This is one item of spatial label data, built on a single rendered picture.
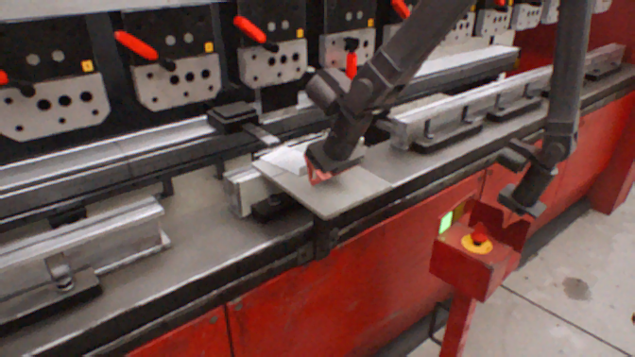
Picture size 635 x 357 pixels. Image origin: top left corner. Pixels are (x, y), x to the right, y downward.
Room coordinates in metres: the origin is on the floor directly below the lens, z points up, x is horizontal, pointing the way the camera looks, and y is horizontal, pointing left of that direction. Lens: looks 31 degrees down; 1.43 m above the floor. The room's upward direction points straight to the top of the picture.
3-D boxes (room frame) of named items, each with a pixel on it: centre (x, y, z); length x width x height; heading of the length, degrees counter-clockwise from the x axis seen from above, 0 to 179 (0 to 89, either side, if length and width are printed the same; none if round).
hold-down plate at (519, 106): (1.46, -0.74, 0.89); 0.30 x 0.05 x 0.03; 128
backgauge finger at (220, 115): (1.02, 0.18, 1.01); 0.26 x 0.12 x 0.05; 38
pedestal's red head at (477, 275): (0.84, -0.42, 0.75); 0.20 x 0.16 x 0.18; 134
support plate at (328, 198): (0.77, 0.00, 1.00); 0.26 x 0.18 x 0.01; 38
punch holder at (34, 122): (0.62, 0.42, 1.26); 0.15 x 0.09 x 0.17; 128
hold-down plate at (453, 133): (1.21, -0.42, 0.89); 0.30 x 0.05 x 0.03; 128
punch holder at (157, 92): (0.75, 0.26, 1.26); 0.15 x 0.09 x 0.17; 128
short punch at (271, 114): (0.89, 0.09, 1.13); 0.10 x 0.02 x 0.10; 128
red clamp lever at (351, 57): (0.93, -0.07, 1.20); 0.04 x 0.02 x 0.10; 38
